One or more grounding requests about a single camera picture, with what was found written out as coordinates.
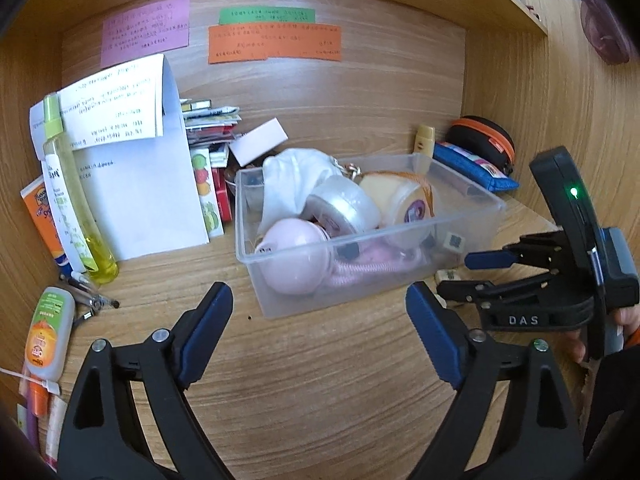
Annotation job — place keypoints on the blue patchwork pouch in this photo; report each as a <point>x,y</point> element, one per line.
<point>475,167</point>

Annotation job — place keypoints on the yellow tube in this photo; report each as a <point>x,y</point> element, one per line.
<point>424,141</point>

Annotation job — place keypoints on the clear plastic bin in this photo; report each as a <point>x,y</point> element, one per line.
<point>465,200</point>

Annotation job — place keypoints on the white paper folder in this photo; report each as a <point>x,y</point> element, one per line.
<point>150,200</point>

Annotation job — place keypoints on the white mahjong tile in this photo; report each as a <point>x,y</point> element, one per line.
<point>447,275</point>

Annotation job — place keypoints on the white round tub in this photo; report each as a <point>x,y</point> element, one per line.
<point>345,205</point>

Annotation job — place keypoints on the small patterned cube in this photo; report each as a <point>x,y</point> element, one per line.
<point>453,240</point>

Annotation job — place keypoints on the person's right hand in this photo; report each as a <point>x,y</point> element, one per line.
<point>580,350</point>

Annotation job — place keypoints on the wooden desktop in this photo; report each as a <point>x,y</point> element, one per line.
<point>310,385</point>

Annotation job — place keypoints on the fruit print box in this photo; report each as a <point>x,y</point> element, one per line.
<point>206,190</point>

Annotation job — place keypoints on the orange label sanitizer bottle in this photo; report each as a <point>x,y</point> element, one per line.
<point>47,335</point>

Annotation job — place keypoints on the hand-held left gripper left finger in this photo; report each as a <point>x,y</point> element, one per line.
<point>205,332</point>

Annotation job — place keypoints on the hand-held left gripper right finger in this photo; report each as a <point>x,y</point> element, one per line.
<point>434,342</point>

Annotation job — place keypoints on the small white box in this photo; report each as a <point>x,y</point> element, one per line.
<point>257,142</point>

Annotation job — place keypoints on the green paper note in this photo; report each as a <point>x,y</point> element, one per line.
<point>265,15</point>

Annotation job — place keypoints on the orange paper note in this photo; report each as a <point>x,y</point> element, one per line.
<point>275,42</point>

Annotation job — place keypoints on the dark maroon round object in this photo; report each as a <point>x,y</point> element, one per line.
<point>605,20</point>

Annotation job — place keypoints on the black orange zip case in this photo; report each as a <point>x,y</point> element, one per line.
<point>482,137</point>

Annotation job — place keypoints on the pink paper note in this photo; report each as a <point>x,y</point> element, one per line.
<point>145,30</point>

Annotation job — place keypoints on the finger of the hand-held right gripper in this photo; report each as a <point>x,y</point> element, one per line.
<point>500,291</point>
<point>487,260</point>

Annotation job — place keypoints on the yellow spray bottle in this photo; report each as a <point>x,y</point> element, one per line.
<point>75,200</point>

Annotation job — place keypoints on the purple marker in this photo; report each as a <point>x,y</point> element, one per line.
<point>31,432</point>

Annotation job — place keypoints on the white cloth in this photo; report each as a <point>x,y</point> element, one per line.
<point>290,180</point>

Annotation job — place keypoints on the stack of books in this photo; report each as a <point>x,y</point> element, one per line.
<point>212,127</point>

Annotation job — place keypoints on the white printed paper sheet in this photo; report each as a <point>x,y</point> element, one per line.
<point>115,105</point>

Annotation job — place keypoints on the beige round tub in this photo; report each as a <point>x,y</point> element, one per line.
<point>400,200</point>

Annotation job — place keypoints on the pink round device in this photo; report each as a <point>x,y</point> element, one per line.
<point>292,260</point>

